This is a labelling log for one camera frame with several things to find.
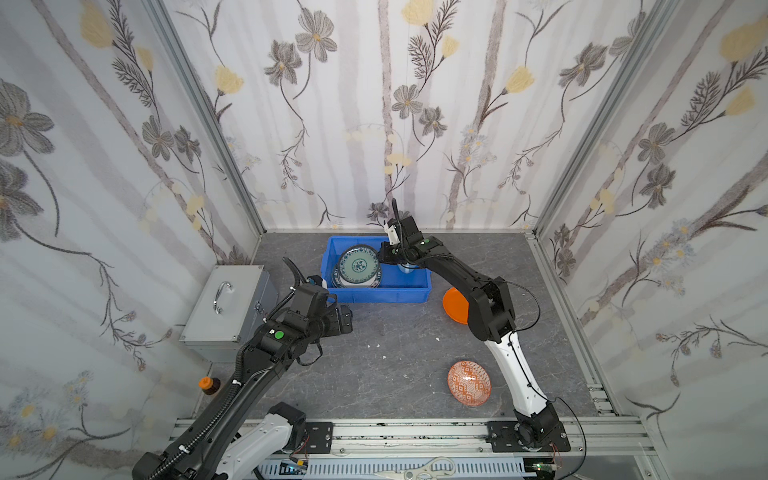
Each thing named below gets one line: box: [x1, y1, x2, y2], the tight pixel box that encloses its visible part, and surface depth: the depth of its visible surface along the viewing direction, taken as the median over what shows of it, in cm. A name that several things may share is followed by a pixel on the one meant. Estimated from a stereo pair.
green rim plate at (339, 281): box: [332, 264, 382, 289], surface depth 103 cm
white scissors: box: [375, 457, 456, 480], surface depth 71 cm
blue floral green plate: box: [339, 244, 380, 284], surface depth 103 cm
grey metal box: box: [179, 265, 279, 362], surface depth 84 cm
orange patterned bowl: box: [447, 360, 492, 407], surface depth 83 cm
